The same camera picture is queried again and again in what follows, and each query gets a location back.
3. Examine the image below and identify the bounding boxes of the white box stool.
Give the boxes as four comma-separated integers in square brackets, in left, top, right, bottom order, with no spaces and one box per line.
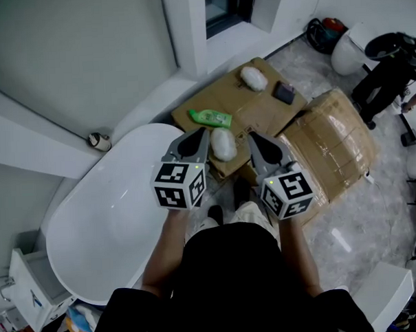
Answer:
[349,259,416,332]

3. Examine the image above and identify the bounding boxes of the chrome faucet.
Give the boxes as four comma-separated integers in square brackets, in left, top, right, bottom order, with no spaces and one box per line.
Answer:
[0,278,17,303]

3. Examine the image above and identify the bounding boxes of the person's right forearm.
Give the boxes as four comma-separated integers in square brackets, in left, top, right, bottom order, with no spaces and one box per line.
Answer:
[277,214,325,299]

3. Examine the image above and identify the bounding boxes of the person's right shoe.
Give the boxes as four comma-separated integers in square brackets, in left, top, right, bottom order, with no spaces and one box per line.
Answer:
[231,177,252,210]

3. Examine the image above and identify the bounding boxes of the green plastic bottle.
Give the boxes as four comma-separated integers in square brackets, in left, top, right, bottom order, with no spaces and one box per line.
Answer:
[187,107,234,131]

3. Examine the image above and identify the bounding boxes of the white toilet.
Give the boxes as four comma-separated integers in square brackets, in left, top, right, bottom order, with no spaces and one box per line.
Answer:
[329,21,381,77]

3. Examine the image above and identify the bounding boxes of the person's left forearm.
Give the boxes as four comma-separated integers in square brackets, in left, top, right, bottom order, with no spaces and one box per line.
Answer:
[138,208,196,300]

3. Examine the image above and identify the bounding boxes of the black floor stand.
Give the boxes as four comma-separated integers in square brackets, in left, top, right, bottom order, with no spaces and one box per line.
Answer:
[399,111,416,148]

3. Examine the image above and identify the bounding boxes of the black wallet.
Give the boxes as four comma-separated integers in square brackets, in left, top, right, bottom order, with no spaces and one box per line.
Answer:
[271,80,297,107]

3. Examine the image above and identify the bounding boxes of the tape-wrapped cardboard box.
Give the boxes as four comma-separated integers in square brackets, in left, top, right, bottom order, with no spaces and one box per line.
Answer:
[275,87,384,229]

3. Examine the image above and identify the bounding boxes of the person's beige shorts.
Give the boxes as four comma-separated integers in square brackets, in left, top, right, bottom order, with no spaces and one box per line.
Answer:
[184,199,279,247]

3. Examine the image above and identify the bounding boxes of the blue and orange toy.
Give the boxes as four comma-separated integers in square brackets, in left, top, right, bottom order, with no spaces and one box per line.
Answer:
[64,302,103,332]

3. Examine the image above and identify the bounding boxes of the white cabinet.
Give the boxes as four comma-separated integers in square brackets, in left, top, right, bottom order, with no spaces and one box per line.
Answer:
[6,229,79,332]

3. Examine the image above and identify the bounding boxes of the person's black t-shirt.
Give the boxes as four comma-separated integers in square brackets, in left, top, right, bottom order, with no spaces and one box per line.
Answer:
[83,219,375,332]

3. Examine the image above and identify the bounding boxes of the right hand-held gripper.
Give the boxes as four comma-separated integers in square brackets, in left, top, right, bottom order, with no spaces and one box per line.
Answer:
[246,129,316,223]

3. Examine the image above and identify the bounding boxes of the person's shoe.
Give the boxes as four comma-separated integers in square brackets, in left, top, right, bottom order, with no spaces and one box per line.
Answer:
[207,205,225,229]
[231,177,252,210]

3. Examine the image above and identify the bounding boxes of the white bath sponge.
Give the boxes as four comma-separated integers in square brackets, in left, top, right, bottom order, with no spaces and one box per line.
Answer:
[239,65,270,92]
[209,126,239,163]

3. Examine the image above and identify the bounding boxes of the white bathtub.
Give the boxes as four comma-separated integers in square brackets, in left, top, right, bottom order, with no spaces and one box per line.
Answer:
[41,120,215,309]

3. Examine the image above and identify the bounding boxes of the person's left shoe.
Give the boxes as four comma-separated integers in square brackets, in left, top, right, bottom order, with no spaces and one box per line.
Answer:
[207,205,225,229]

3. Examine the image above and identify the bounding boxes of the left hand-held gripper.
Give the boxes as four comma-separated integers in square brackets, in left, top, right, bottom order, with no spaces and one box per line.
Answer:
[147,126,214,212]

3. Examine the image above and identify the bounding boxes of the large flat cardboard box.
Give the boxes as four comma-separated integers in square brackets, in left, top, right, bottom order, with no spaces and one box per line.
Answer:
[168,54,312,182]

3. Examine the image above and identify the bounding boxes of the black and red bag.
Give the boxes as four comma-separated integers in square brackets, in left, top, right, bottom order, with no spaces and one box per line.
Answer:
[304,16,350,56]

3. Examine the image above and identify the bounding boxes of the blue pliers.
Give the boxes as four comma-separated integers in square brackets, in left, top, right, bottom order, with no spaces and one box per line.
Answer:
[29,288,43,309]

